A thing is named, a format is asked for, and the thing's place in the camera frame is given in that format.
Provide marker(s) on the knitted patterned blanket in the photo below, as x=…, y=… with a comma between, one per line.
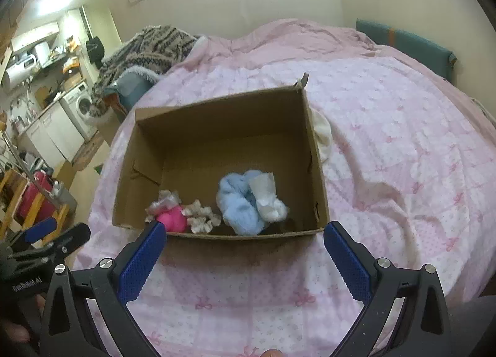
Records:
x=150, y=53

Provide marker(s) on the cream floral scrunchie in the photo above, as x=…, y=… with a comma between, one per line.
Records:
x=200, y=219

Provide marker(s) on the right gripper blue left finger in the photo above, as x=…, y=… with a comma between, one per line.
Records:
x=68, y=328

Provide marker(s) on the pink heart plush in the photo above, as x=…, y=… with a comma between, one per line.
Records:
x=173, y=220

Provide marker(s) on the black hanging garment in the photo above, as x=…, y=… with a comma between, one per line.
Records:
x=95, y=51

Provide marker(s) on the brown cardboard box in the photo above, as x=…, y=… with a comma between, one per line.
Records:
x=189, y=149

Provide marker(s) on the wooden chair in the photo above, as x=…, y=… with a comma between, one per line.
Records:
x=24, y=205

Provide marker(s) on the person left hand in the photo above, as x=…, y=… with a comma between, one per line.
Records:
x=17, y=333

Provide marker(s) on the white mesh sock bundle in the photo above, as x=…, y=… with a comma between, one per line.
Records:
x=268, y=205

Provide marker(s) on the light blue fluffy socks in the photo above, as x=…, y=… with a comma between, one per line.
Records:
x=236, y=201

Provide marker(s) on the person right hand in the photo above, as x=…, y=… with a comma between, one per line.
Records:
x=272, y=353

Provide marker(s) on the white washing machine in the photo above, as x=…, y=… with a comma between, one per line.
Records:
x=76, y=103

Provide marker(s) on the patterned floor mat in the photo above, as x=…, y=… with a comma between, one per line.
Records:
x=92, y=153

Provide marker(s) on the pink patterned bed quilt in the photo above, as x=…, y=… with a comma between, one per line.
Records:
x=411, y=175

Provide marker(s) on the beige grey scrunchie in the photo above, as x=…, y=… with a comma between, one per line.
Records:
x=166, y=201

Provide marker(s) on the white kitchen cabinets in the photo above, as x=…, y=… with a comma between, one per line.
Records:
x=53, y=137

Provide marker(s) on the teal headboard cushion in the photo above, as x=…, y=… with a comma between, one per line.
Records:
x=437, y=58

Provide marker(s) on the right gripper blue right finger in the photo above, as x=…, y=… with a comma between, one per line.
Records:
x=404, y=311

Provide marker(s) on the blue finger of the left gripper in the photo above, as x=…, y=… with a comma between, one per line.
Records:
x=40, y=230
x=68, y=242

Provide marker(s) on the white cloth beside box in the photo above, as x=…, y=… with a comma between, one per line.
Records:
x=323, y=134

